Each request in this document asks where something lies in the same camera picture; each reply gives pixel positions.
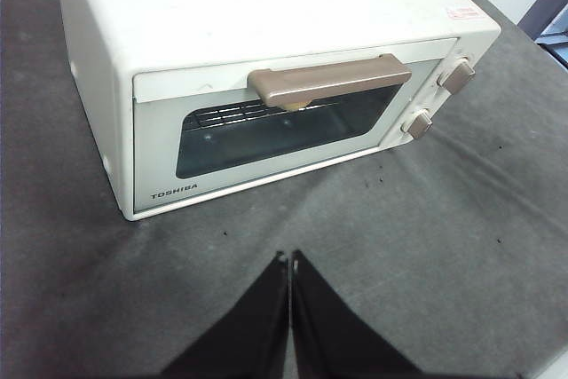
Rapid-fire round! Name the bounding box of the metal wire oven rack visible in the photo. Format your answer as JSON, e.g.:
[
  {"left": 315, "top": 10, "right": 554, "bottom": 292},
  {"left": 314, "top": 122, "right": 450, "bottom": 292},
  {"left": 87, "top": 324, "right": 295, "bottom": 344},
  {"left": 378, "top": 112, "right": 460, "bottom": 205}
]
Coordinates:
[{"left": 184, "top": 101, "right": 326, "bottom": 128}]

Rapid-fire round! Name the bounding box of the white Toshiba toaster oven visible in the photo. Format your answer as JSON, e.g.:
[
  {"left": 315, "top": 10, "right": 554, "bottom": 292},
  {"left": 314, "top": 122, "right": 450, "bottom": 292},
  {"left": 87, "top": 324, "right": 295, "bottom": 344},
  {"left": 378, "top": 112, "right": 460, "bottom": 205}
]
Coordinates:
[{"left": 52, "top": 0, "right": 502, "bottom": 223}]

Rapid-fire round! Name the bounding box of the dark purple frame bar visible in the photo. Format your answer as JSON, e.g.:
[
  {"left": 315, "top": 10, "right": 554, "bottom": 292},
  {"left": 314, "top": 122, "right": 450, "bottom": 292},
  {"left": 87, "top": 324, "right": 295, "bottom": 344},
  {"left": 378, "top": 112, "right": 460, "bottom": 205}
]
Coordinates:
[{"left": 517, "top": 0, "right": 568, "bottom": 42}]

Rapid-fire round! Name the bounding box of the oven timer knob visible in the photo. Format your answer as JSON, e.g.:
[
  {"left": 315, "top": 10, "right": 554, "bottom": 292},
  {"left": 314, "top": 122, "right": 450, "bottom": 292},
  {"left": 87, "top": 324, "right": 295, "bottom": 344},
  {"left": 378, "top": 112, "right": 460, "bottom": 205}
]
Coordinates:
[{"left": 400, "top": 108, "right": 434, "bottom": 139}]

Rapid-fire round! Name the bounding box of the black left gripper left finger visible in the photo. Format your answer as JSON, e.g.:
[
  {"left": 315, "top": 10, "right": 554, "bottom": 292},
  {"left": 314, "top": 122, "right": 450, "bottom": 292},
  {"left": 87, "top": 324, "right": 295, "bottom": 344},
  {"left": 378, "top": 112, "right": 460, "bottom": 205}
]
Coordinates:
[{"left": 159, "top": 249, "right": 289, "bottom": 379}]

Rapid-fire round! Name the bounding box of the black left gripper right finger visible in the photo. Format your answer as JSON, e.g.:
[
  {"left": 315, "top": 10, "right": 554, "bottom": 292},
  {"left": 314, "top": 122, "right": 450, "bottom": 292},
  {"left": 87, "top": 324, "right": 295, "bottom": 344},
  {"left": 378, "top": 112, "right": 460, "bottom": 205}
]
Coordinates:
[{"left": 290, "top": 249, "right": 422, "bottom": 379}]

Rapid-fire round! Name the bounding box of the oven temperature knob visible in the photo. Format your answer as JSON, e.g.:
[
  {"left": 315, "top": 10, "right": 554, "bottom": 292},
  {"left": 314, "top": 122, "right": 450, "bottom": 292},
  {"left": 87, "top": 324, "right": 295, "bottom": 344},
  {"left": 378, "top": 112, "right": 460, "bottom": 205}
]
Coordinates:
[{"left": 437, "top": 57, "right": 477, "bottom": 92}]

